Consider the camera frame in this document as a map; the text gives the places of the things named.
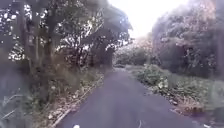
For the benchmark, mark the row of trees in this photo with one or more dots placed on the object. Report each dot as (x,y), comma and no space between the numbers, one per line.
(186,43)
(50,36)

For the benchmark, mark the robot's own part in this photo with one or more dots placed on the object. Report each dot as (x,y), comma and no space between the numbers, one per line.
(76,126)

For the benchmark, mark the leafy overgrown verge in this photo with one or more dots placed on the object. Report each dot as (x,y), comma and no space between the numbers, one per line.
(66,93)
(180,90)

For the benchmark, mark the grey asphalt path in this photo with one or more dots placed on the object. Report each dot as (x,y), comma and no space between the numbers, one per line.
(123,100)

